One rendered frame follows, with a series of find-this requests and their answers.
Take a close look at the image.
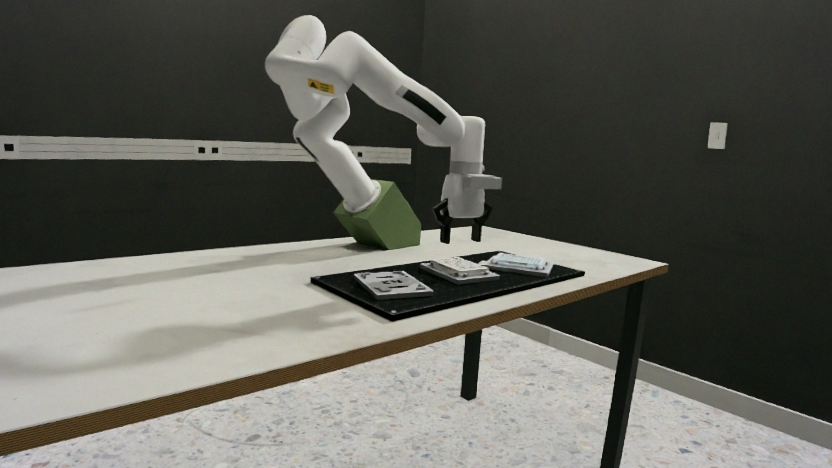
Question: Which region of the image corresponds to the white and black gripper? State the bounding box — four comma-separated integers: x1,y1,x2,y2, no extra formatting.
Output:
432,173,492,244

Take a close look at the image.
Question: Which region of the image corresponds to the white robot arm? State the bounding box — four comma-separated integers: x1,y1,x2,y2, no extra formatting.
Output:
265,16,502,213

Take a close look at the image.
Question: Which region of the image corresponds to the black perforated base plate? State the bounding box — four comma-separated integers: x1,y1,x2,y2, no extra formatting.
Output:
310,250,585,322

